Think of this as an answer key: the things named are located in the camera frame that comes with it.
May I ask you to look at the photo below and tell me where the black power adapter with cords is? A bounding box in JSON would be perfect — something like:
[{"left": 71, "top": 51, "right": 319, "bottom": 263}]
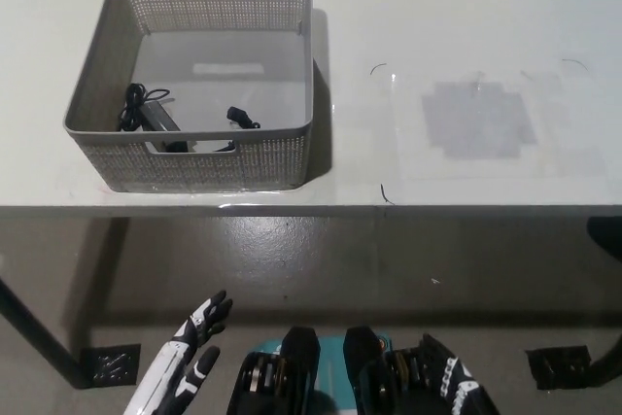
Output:
[{"left": 119, "top": 84, "right": 263, "bottom": 154}]

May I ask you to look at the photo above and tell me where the black ribbed robot body block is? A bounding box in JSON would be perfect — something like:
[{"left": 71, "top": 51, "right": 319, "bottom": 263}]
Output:
[
  {"left": 225, "top": 326, "right": 322, "bottom": 415},
  {"left": 342, "top": 326, "right": 438, "bottom": 415}
]

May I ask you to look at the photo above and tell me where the grey tape patch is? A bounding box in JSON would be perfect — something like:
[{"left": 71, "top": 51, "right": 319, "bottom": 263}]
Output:
[{"left": 421, "top": 80, "right": 540, "bottom": 162}]

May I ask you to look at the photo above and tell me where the clear plastic sheet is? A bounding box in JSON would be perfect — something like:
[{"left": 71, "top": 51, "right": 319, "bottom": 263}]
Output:
[{"left": 388, "top": 72, "right": 608, "bottom": 178}]

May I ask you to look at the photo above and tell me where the white sticker inside basket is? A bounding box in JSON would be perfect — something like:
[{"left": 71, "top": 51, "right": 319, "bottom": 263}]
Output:
[{"left": 192, "top": 62, "right": 264, "bottom": 77}]

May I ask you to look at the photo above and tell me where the dark rounded object under table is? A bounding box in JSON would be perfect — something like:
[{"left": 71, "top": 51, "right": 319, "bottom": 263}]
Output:
[{"left": 586, "top": 217, "right": 622, "bottom": 260}]

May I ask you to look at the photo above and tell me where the black table leg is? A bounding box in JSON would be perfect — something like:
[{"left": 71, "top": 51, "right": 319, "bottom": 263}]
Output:
[
  {"left": 590, "top": 331, "right": 622, "bottom": 377},
  {"left": 0, "top": 276, "right": 93, "bottom": 390}
]

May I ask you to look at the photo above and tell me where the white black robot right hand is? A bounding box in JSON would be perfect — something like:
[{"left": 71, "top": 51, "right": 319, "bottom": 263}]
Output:
[{"left": 420, "top": 333, "right": 501, "bottom": 415}]

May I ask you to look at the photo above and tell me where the black floor tape patch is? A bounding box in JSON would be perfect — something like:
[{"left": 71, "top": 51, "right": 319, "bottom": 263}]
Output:
[
  {"left": 525, "top": 346, "right": 594, "bottom": 391},
  {"left": 89, "top": 344, "right": 142, "bottom": 386}
]

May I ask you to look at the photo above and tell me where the grey perforated plastic basket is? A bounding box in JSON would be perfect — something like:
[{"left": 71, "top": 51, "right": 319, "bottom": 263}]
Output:
[{"left": 62, "top": 0, "right": 315, "bottom": 192}]

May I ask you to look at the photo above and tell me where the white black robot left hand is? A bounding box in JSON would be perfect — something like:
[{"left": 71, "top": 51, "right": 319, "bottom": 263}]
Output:
[{"left": 123, "top": 290, "right": 233, "bottom": 415}]

